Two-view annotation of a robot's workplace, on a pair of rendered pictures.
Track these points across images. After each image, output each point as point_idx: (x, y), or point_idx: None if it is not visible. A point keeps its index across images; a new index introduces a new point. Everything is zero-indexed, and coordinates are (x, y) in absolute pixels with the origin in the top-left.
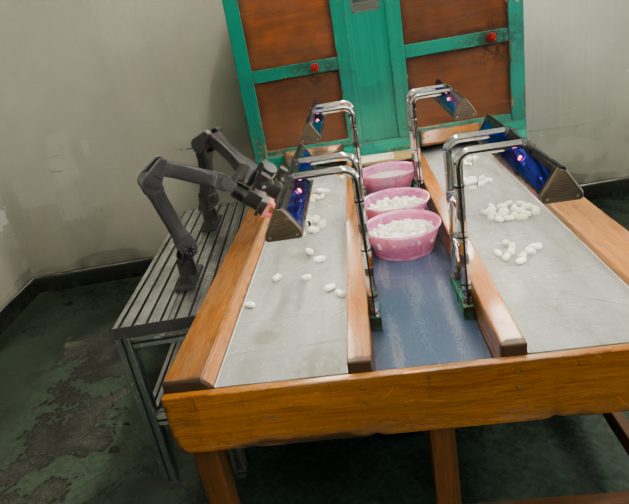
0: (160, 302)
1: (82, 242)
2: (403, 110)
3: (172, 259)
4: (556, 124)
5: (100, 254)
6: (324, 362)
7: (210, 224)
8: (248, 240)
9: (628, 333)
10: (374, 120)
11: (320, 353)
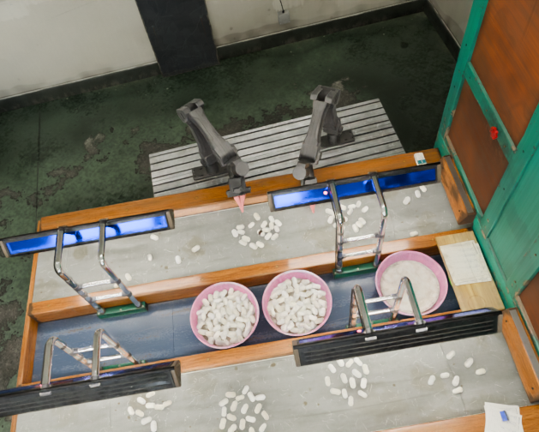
0: (178, 166)
1: (456, 6)
2: (520, 275)
3: (254, 142)
4: None
5: (458, 28)
6: (44, 291)
7: (326, 141)
8: (224, 196)
9: None
10: (503, 241)
11: (54, 287)
